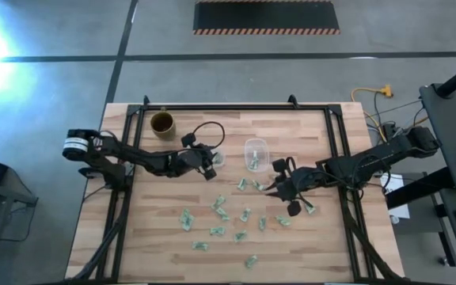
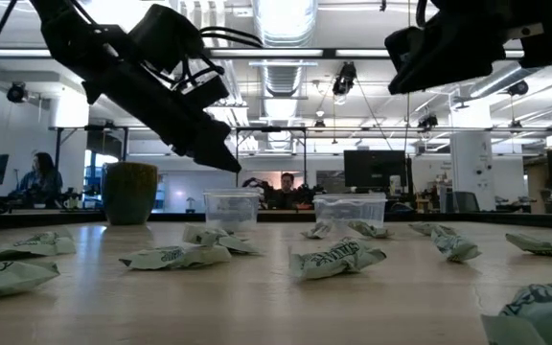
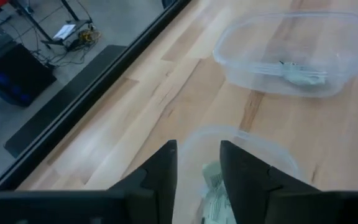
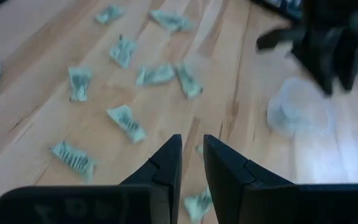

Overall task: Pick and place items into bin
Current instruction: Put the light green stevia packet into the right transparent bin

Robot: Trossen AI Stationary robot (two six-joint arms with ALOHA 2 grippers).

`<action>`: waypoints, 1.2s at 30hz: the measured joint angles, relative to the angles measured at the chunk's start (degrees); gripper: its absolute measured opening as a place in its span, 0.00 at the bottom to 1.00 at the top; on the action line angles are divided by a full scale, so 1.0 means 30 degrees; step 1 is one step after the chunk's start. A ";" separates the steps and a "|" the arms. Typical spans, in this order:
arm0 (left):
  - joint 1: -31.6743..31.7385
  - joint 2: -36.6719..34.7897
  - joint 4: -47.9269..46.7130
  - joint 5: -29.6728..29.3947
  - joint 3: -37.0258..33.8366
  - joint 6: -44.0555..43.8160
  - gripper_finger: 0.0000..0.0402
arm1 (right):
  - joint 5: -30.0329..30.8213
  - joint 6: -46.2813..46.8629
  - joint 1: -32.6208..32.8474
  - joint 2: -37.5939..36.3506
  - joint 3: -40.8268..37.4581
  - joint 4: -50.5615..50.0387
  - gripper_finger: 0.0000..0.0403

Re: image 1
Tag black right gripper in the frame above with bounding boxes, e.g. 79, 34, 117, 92
266, 158, 321, 202

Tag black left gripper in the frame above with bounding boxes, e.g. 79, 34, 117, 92
168, 144, 218, 182

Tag small clear plastic bin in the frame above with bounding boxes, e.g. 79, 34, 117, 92
211, 146, 226, 167

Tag large clear plastic bin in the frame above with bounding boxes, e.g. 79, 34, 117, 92
244, 138, 271, 173

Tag olive ceramic cup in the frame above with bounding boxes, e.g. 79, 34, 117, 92
150, 111, 177, 141

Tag white paper sheet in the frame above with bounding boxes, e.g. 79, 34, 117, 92
380, 173, 411, 221

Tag black hazard-striped floor mat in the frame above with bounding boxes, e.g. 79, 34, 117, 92
192, 0, 340, 36

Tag dark grey side table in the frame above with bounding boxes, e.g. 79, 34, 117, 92
418, 82, 456, 193

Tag grey metal cart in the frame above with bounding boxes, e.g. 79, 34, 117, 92
0, 177, 39, 242

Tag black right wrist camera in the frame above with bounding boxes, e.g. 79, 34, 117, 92
286, 200, 302, 218

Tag black left wrist camera cable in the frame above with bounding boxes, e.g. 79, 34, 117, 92
192, 120, 226, 150

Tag yellow extension cord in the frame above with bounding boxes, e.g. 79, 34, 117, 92
350, 84, 394, 142

